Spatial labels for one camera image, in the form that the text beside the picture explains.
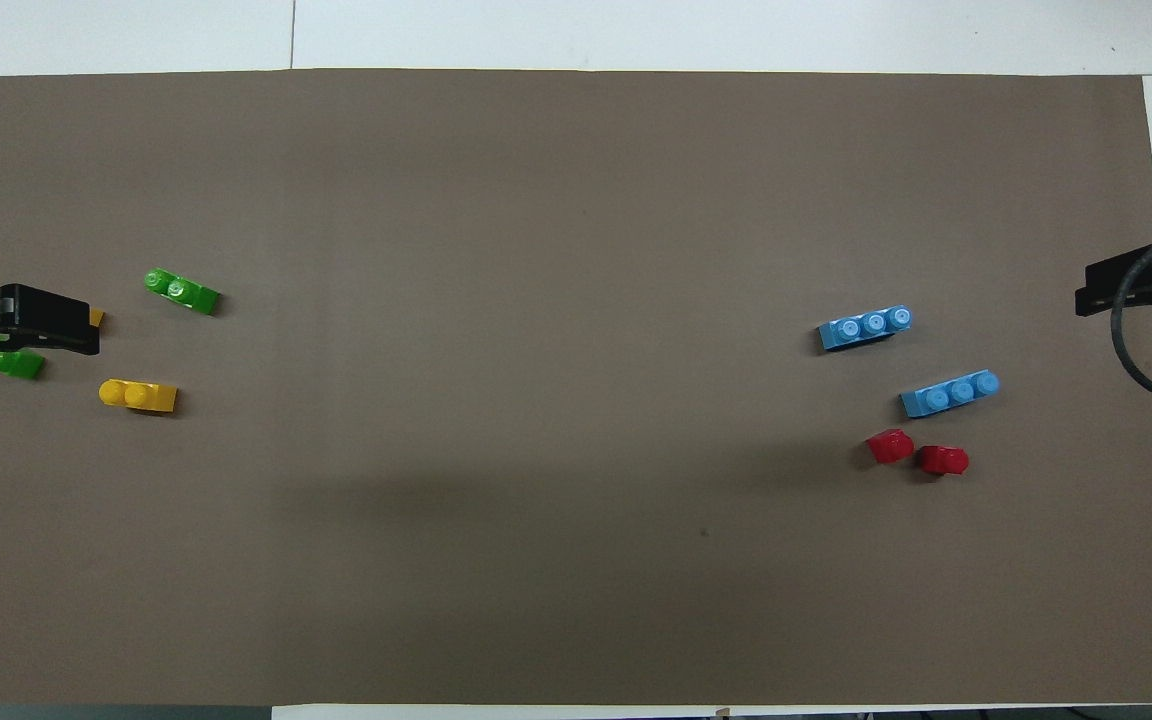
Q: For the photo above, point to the green two-stud brick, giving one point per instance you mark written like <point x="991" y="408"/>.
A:
<point x="183" y="291"/>
<point x="16" y="365"/>

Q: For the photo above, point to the blue three-stud brick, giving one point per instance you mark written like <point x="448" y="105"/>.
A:
<point x="948" y="394"/>
<point x="866" y="327"/>

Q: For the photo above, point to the red single-stud brick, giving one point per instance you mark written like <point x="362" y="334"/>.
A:
<point x="889" y="446"/>
<point x="944" y="460"/>

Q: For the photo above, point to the brown table mat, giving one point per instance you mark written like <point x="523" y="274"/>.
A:
<point x="576" y="250"/>

